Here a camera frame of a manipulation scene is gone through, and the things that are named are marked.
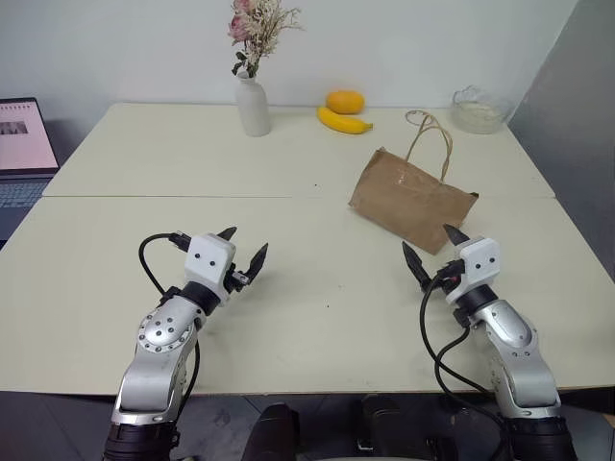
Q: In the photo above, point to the clear glass bowl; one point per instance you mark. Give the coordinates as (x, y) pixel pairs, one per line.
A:
(480, 113)

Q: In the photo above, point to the brown paper bag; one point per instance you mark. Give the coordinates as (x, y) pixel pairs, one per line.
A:
(408, 197)

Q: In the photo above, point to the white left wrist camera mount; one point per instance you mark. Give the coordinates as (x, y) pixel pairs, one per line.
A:
(209, 257)

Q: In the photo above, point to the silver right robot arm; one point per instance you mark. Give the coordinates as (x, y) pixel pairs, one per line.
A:
(514, 346)

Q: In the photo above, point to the orange round fruit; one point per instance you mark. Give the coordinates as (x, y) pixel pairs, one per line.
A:
(345, 102)

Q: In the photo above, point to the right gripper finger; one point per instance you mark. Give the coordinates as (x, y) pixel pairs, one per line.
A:
(416, 266)
(456, 236)

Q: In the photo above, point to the dark rounded shape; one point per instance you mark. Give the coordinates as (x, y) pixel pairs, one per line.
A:
(274, 432)

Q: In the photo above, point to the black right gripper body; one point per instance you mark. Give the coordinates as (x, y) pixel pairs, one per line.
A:
(450, 274)

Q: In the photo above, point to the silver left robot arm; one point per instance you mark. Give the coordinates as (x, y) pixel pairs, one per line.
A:
(158, 336)

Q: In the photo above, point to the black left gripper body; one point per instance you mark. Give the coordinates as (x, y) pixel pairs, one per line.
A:
(236, 281)

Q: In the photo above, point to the open laptop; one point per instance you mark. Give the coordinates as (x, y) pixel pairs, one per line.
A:
(24, 139)

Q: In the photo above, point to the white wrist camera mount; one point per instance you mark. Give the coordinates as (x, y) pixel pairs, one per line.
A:
(209, 257)
(478, 264)

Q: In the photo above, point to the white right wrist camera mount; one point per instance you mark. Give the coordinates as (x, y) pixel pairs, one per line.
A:
(478, 264)

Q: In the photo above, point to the white ceramic vase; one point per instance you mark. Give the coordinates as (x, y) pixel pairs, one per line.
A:
(253, 108)

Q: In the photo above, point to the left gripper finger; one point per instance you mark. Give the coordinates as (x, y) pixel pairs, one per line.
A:
(258, 263)
(228, 234)

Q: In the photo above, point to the dried flower bouquet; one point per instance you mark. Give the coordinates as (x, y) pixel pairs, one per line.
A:
(257, 29)

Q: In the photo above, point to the yellow banana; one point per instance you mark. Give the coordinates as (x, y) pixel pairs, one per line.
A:
(342, 123)

